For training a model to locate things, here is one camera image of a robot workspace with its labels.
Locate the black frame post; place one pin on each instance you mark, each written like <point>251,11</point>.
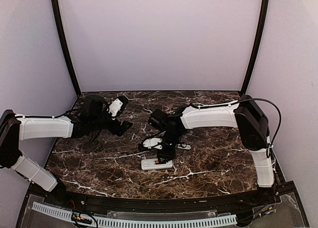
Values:
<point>64,46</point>
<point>256,45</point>

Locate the right black frame post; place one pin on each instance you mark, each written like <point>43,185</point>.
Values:
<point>256,45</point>

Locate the white battery cover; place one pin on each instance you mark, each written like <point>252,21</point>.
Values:
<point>184,146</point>

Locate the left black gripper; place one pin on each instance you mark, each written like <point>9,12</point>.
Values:
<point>121,128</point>

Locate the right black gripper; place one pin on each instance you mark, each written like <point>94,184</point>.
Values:
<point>169,155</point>

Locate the white slotted cable duct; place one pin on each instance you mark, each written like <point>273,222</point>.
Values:
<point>136,220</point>

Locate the white remote control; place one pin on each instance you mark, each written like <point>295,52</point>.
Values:
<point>153,164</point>

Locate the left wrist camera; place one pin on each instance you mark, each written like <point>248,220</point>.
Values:
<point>117,107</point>

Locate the left black frame post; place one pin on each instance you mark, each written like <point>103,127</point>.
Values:
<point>64,46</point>

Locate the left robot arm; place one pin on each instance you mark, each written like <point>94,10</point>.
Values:
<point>95,115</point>

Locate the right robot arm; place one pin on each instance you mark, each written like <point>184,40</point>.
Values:
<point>243,114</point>

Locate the black front rail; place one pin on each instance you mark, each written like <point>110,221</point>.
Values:
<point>102,204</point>

